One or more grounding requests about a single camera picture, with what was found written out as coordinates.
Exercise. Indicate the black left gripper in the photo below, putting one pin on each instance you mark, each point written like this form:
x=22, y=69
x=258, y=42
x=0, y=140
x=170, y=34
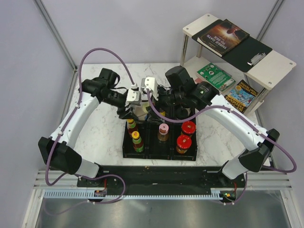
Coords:
x=128, y=114

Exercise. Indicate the black-lid pepper shaker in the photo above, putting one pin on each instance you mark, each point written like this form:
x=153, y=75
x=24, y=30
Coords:
x=181, y=113

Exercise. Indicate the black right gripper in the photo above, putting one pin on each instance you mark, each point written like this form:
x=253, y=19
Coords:
x=159, y=103

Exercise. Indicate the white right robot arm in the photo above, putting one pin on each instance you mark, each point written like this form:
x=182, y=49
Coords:
x=205, y=98

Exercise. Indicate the black clipboard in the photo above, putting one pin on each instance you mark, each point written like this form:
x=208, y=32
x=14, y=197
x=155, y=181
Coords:
x=242, y=54

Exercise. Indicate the right aluminium frame post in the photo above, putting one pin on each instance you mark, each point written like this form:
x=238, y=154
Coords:
x=270, y=18

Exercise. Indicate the pink flat booklet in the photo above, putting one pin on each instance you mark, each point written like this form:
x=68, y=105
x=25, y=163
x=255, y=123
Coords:
x=198, y=80

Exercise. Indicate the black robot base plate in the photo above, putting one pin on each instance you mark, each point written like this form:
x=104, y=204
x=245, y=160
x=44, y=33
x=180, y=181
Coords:
x=161, y=180

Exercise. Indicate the small brown-lid jar edge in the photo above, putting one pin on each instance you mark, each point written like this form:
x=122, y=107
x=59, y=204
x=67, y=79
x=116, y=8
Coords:
x=163, y=113

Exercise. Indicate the dark Three Days book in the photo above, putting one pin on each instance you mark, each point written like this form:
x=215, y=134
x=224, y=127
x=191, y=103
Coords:
x=222, y=38

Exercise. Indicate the yellow-cap sauce bottle tall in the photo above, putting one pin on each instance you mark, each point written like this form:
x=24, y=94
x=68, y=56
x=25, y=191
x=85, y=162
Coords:
x=138, y=144

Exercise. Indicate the colourful Treehouse book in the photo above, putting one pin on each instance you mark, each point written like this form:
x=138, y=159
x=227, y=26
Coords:
x=241, y=96

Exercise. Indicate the white slotted cable duct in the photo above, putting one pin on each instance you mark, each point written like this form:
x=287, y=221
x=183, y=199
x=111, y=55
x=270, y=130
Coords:
x=102, y=194

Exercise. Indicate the yellow-cap sauce bottle front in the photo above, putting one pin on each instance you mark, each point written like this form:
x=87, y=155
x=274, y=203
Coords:
x=131, y=126

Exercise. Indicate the white two-tier shelf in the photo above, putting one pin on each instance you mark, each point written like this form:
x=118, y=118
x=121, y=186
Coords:
x=253, y=58

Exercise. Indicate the black six-compartment plastic tray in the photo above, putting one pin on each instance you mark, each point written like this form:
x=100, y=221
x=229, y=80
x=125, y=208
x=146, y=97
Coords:
x=155, y=149

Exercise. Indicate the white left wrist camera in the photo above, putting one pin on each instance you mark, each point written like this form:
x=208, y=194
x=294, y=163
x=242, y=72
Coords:
x=133, y=97

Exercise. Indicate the red-lid sauce jar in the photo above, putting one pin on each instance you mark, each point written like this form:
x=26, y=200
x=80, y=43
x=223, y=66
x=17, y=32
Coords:
x=188, y=128
x=183, y=143

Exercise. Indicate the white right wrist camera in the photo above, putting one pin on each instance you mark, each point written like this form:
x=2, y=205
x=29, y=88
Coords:
x=151, y=84

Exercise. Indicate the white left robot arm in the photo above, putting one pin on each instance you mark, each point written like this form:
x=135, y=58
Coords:
x=58, y=149

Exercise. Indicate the yellow-lid clear spice shaker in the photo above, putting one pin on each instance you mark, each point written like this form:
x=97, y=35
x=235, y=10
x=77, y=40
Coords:
x=141, y=111

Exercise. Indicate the aluminium corner frame post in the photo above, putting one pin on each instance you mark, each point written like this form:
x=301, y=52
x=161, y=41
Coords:
x=51, y=25

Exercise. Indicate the green paperback book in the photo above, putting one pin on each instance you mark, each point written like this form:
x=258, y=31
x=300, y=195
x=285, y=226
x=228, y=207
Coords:
x=216, y=76

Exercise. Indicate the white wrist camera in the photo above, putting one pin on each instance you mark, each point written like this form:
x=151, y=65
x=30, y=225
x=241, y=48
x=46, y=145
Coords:
x=133, y=97
x=151, y=84

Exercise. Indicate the pink-lid spice shaker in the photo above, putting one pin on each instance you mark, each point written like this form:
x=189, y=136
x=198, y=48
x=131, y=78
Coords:
x=163, y=133

